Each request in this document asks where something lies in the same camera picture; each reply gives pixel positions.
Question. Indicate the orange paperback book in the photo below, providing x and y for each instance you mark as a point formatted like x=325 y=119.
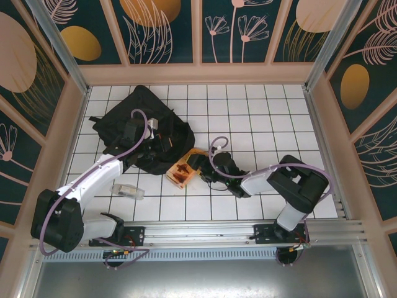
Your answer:
x=181 y=174

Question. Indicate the black fabric backpack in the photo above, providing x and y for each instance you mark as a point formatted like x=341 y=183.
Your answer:
x=139 y=102

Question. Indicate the clear plastic pencil case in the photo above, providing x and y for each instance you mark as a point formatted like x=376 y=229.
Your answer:
x=127 y=192

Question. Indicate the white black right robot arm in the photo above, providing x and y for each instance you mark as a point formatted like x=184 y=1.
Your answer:
x=257 y=181

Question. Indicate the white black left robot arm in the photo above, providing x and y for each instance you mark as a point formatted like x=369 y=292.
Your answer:
x=93 y=177

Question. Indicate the orange circle leaves art panel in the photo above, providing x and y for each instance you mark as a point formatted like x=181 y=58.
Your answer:
x=155 y=31

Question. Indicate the steel sheet panel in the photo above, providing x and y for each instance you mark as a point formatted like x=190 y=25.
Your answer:
x=198 y=279

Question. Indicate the large pink disc art panel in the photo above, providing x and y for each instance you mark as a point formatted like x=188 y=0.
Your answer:
x=18 y=62

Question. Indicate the orange oval feather art panel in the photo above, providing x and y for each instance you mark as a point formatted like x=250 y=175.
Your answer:
x=356 y=83

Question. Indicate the pink circle feather art panel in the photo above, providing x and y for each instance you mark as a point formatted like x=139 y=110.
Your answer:
x=304 y=31

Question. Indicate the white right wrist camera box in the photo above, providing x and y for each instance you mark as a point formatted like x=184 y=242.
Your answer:
x=219 y=149

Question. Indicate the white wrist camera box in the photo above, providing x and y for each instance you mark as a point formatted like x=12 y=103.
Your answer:
x=219 y=149
x=153 y=123

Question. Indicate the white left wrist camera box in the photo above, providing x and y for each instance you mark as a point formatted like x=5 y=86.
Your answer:
x=153 y=123

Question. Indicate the aluminium side rail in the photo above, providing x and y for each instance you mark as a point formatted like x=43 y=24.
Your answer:
x=81 y=108
x=315 y=124

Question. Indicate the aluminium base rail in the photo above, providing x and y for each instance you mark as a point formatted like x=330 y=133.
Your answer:
x=198 y=231

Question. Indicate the orange oval wall art panel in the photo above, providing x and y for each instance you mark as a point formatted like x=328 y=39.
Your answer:
x=80 y=43

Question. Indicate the aluminium frame post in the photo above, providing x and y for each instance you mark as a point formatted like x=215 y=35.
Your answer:
x=329 y=46
x=62 y=46

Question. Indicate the single flower wall art panel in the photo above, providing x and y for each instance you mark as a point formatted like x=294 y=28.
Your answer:
x=15 y=161

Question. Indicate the three flowers wall art panel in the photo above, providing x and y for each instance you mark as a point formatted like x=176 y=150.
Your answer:
x=235 y=31

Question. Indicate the feather leaves wall art panel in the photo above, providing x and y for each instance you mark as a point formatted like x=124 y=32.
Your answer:
x=378 y=161

